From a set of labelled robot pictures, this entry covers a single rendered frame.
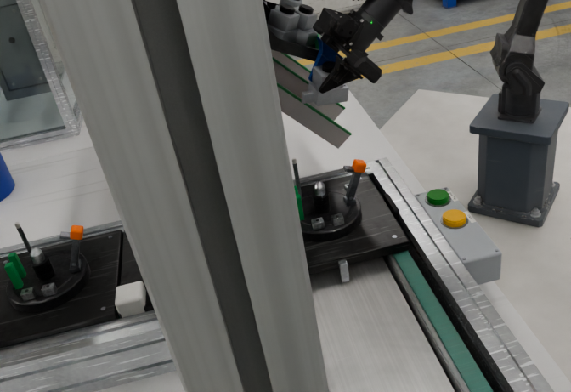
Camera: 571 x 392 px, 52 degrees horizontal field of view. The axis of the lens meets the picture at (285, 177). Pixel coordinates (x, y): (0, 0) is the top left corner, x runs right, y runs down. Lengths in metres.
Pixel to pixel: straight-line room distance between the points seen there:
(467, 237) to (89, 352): 0.64
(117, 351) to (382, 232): 0.48
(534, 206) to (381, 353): 0.48
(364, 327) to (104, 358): 0.41
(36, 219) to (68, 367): 0.61
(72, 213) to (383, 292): 0.83
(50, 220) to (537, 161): 1.09
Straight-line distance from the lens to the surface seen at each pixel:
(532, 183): 1.20
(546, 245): 1.20
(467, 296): 0.95
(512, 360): 0.87
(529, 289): 1.11
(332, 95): 1.09
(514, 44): 1.11
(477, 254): 1.01
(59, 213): 1.55
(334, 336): 0.95
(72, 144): 1.87
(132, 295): 1.00
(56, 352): 1.01
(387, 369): 0.90
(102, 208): 1.50
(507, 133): 1.15
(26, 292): 1.08
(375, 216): 1.08
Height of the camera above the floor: 1.61
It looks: 32 degrees down
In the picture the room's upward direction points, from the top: 10 degrees counter-clockwise
